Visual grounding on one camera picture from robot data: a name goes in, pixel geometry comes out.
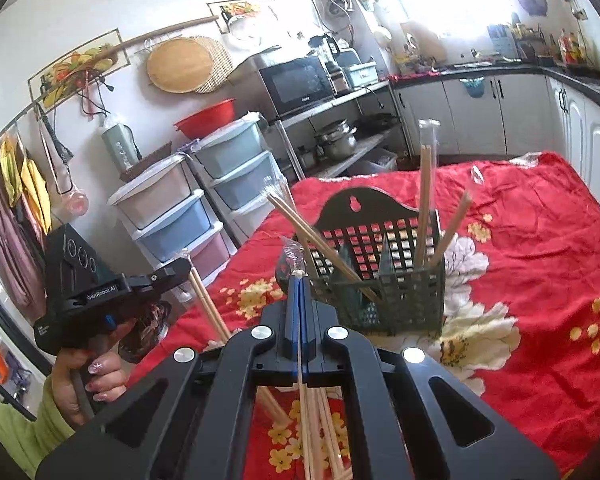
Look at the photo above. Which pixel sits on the teal plastic bin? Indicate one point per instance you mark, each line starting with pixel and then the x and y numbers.
pixel 360 75

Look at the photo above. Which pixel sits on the white lower kitchen cabinets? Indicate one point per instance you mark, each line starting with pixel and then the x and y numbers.
pixel 510 115

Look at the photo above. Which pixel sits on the stacked steel pots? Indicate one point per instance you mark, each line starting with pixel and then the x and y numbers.
pixel 336 141

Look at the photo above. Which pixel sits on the beige blue pink drawer tower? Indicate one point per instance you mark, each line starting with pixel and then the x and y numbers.
pixel 165 200

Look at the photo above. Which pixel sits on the wooden chopstick pair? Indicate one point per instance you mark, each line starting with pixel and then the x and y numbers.
pixel 207 300
pixel 452 230
pixel 303 425
pixel 325 250
pixel 426 200

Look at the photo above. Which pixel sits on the metal shelf rack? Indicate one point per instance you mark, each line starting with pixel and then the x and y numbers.
pixel 360 92

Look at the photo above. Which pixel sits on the brown wicker basket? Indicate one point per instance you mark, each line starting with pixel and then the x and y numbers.
pixel 145 162

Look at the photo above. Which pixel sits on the person's left forearm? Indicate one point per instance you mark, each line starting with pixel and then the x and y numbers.
pixel 25 435

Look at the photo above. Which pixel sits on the round woven mat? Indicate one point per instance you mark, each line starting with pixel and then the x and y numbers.
pixel 220 62

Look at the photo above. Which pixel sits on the red plastic basin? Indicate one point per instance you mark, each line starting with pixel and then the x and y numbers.
pixel 205 117

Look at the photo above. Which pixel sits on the black microwave oven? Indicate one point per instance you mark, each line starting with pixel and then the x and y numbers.
pixel 295 85

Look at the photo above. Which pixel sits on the pink round hanging scrubber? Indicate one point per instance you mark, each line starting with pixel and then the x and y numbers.
pixel 76 201

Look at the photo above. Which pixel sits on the small fruit wall poster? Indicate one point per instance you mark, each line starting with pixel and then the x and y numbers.
pixel 240 8

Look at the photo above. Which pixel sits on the white round plastic cover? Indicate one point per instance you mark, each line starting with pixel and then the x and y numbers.
pixel 244 27

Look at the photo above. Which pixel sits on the black blender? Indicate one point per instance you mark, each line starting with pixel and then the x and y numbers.
pixel 322 47

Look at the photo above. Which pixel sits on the pink hanging towel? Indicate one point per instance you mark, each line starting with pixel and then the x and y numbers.
pixel 15 255

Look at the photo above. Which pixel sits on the blue hanging plastic holder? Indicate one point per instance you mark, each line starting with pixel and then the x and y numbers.
pixel 474 87

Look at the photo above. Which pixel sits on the pale green bottle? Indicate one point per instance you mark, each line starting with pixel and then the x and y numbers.
pixel 119 146

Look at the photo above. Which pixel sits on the teal plastic drawer tower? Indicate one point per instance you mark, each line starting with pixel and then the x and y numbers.
pixel 235 147

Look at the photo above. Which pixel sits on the large fruit wall poster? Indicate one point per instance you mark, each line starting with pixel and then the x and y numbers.
pixel 70 67

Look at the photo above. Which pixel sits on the round bamboo tray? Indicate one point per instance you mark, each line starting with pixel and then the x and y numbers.
pixel 177 65

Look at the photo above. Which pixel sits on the condiment bottles on counter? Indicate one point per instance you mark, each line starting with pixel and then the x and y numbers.
pixel 572 49

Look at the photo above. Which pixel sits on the long wooden rod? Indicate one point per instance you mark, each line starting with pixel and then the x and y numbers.
pixel 130 42

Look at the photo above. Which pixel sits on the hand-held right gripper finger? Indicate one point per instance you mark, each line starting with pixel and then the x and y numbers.
pixel 305 330
pixel 293 330

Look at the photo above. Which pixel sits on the beige cutting board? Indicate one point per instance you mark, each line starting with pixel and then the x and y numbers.
pixel 420 42

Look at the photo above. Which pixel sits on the yellow hanging cloth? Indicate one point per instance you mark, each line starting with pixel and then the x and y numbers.
pixel 30 185

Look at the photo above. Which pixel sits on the dark green utensil basket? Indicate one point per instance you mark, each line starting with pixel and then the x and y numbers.
pixel 380 305

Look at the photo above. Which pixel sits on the white plastic tub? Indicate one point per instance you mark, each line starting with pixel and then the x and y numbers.
pixel 377 161

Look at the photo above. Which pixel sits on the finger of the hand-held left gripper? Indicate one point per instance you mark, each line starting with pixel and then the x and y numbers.
pixel 160 272

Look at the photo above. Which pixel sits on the person's left hand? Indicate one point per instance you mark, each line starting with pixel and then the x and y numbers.
pixel 105 375

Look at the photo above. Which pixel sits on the red floral blanket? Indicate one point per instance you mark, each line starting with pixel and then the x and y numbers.
pixel 520 280

